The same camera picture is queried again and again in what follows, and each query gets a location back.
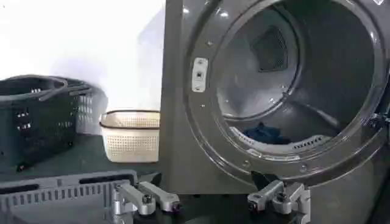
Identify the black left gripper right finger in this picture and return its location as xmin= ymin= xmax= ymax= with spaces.
xmin=247 ymin=172 xmax=311 ymax=224

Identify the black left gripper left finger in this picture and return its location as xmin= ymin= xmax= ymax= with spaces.
xmin=111 ymin=172 xmax=182 ymax=224

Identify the cream perforated plastic basket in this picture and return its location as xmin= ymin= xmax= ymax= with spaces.
xmin=99 ymin=109 xmax=161 ymax=164

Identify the dark blue garment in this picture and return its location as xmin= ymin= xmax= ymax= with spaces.
xmin=243 ymin=122 xmax=291 ymax=145

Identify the grey slotted laundry basket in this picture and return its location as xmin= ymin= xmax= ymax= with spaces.
xmin=0 ymin=169 xmax=138 ymax=224

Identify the grey dryer with round opening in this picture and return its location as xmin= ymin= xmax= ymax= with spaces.
xmin=158 ymin=0 xmax=390 ymax=224

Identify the dryer door hinge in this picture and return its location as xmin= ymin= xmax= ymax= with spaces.
xmin=367 ymin=91 xmax=390 ymax=144

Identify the dark green plastic basket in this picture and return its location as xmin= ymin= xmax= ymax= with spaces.
xmin=0 ymin=74 xmax=101 ymax=173

